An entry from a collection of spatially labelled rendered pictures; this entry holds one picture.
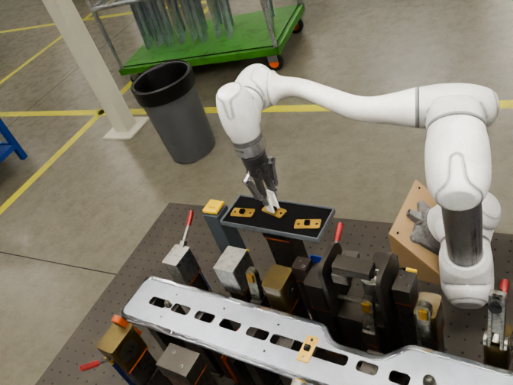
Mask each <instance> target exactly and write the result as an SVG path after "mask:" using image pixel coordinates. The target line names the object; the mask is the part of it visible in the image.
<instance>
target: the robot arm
mask: <svg viewBox="0 0 513 385"><path fill-rule="evenodd" d="M287 97H298V98H302V99H305V100H307V101H310V102H312V103H314V104H316V105H319V106H321V107H323V108H326V109H327V110H330V111H332V112H334V113H337V114H339V115H342V116H344V117H346V118H351V119H354V120H357V121H365V122H372V123H380V124H388V125H401V126H406V127H412V128H426V130H427V137H426V141H425V149H424V164H425V176H426V182H427V188H428V190H429V192H430V194H431V196H432V198H433V199H434V201H435V202H436V203H437V205H436V206H435V207H433V208H431V207H430V206H429V205H428V204H427V203H426V202H424V201H422V200H421V201H419V202H417V211H415V210H413V209H409V210H408V211H407V212H406V216H407V217H409V218H410V219H411V220H412V221H413V222H414V227H413V231H412V233H411V234H410V240H411V241H412V242H413V243H416V244H419V245H421V246H422V247H424V248H426V249H428V250H429V251H431V252H433V253H434V254H436V255H437V256H439V270H440V285H441V289H442V291H443V293H444V295H445V296H446V298H447V300H448V301H449V302H450V303H451V304H452V305H453V306H456V307H457V308H461V309H478V308H481V307H483V306H484V305H485V304H486V303H487V302H488V301H489V291H490V290H493V289H494V263H493V257H492V250H491V245H490V242H491V240H492V235H493V232H494V229H495V228H496V227H497V226H498V224H499V221H500V218H501V215H502V212H501V206H500V204H499V202H498V200H497V198H495V197H494V196H493V194H491V193H490V192H489V188H490V185H491V180H492V158H491V150H490V143H489V136H488V134H487V130H486V126H490V125H491V124H492V123H493V122H494V121H495V120H496V118H497V116H498V114H499V100H498V96H497V93H496V92H494V91H492V89H490V88H487V87H485V86H479V85H475V84H469V83H441V84H433V85H429V86H421V87H415V88H411V89H406V90H403V91H400V92H394V93H389V94H386V95H378V96H370V97H365V96H358V95H352V94H349V93H346V92H342V91H340V90H337V89H333V88H331V87H328V86H324V85H322V84H319V83H316V82H312V81H310V80H307V79H301V78H296V77H287V76H280V75H278V74H277V73H276V72H275V71H274V70H270V69H269V68H268V67H267V66H264V65H263V64H259V63H255V64H252V65H249V66H248V67H246V68H245V69H244V70H243V71H242V72H241V73H240V75H239V76H238V77H237V79H236V81H235V82H230V83H227V84H225V85H223V86H222V87H221V88H220V89H219V90H218V91H217V94H216V106H217V110H218V115H219V118H220V120H221V123H222V126H223V128H224V130H225V132H226V134H227V135H228V136H229V138H230V139H231V142H232V144H233V145H234V149H235V151H236V153H237V155H238V156H239V157H240V158H241V160H242V162H243V164H244V166H245V167H246V170H247V171H246V173H247V176H246V178H245V179H242V183H244V184H246V185H247V187H248V189H249V190H250V192H251V193H252V195H253V197H254V198H255V199H257V200H260V201H262V203H263V205H264V206H265V207H266V210H267V211H268V212H271V213H273V214H274V213H275V211H274V208H273V206H275V207H276V208H278V209H279V203H278V202H277V199H276V197H277V195H276V191H277V189H276V186H278V185H279V183H278V178H277V174H276V166H275V162H276V158H275V157H271V156H267V155H266V151H265V147H266V143H265V141H264V139H263V135H262V131H261V130H260V122H261V112H262V110H264V109H266V108H269V107H271V106H274V105H276V104H277V103H278V101H279V100H280V99H284V98H287ZM251 177H253V180H254V182H255V184H256V186H255V185H254V184H253V183H252V182H253V181H252V179H251ZM263 180H264V183H265V184H266V187H267V189H268V190H267V191H266V190H265V187H264V185H263ZM266 194H267V195H268V196H267V195H266Z"/></svg>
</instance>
